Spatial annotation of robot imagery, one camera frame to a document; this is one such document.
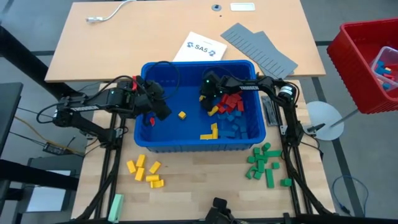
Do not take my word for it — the black flat panel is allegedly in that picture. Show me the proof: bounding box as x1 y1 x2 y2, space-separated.
0 82 24 156

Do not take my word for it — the blue toy piece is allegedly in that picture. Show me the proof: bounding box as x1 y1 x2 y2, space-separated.
374 60 392 75

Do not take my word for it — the blue floor cable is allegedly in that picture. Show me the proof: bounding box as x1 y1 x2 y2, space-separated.
330 174 370 216

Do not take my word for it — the pale green object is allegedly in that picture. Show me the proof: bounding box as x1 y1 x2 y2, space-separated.
107 194 125 224

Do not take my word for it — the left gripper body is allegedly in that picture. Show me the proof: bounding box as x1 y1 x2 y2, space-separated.
124 81 163 118

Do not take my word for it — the black table-level camera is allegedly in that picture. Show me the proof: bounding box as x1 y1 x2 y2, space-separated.
205 197 234 224

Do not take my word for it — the black frame strut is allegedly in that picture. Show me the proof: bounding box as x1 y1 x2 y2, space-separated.
285 149 336 216
74 155 123 221

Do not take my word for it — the black bar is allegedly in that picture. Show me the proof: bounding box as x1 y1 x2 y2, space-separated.
0 159 79 191

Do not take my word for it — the plain grey bin divider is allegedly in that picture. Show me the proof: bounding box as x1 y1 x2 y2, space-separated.
253 30 295 77

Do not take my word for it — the black clamp lever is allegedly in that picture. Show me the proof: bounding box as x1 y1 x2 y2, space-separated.
306 123 326 133

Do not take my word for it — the white charging cable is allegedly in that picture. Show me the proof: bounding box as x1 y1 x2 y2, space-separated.
86 0 137 24

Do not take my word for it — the large blue plastic bin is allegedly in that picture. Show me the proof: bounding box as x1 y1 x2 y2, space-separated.
133 59 267 154

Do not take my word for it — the black desk leg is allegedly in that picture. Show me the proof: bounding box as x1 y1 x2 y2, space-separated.
0 25 90 114

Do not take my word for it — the clear plastic container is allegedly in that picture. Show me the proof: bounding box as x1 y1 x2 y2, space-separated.
369 45 398 93

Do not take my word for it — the small black electronics box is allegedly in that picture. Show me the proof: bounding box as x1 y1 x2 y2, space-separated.
42 142 67 156

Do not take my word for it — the wooden desk top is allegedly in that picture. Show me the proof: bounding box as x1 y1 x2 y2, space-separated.
44 0 326 83

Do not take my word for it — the white rectangular desk plate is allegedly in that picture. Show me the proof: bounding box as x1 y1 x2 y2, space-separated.
229 2 256 12

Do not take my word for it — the grey floor stand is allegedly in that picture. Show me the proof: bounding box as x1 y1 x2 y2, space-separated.
14 154 77 224

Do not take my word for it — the red foam arch block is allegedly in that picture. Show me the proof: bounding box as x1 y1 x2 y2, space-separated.
228 93 243 105

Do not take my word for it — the slotted grey bin divider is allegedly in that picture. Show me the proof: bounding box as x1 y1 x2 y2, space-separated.
220 22 299 80

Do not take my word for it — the yellow foam rectangular block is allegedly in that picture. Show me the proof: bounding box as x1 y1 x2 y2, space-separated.
148 161 162 175

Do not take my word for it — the white SA5 paper sheet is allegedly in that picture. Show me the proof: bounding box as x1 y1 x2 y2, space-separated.
172 30 228 62

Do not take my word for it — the white round floor base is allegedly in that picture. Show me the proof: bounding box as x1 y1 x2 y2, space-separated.
305 100 346 141

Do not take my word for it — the grey flat sheet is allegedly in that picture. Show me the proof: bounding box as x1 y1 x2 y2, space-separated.
261 95 279 127

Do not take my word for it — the red plastic bin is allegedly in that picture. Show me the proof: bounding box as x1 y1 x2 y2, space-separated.
326 17 398 114

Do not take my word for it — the grey metal pole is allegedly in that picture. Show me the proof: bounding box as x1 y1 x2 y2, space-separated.
329 108 359 128

